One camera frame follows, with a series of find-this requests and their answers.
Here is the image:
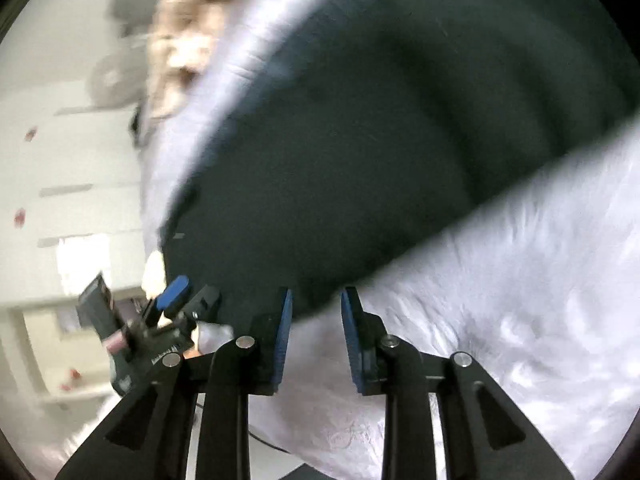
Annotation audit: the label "black pants with patterned waistband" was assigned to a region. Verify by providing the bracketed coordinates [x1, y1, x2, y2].
[159, 0, 640, 321]

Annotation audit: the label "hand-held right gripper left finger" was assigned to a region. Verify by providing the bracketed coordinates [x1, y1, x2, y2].
[55, 287, 293, 480]

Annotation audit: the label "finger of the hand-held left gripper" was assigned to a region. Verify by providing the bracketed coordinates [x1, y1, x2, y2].
[142, 275, 192, 322]
[181, 284, 222, 327]

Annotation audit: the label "cream striped cloth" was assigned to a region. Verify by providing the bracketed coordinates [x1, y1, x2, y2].
[144, 0, 241, 123]

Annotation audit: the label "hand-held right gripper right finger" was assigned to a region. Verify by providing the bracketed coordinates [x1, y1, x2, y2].
[340, 286, 576, 480]

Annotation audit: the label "lavender plush blanket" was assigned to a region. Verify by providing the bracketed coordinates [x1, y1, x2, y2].
[134, 0, 640, 480]

